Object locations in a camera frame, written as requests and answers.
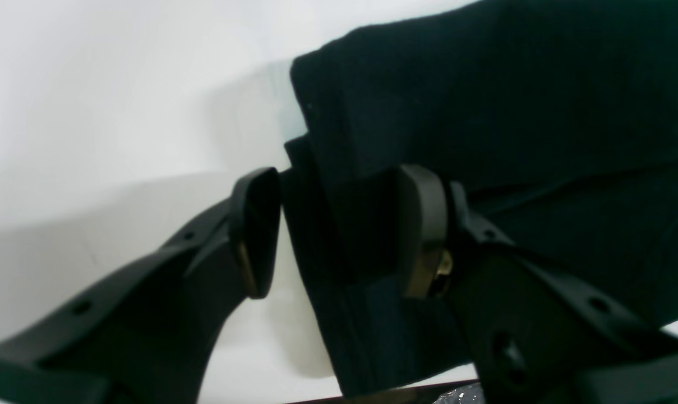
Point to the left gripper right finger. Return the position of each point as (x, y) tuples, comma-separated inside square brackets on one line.
[(535, 333)]

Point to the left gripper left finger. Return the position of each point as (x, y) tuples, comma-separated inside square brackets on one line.
[(145, 333)]

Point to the black T-shirt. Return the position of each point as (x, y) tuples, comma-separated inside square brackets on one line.
[(559, 118)]

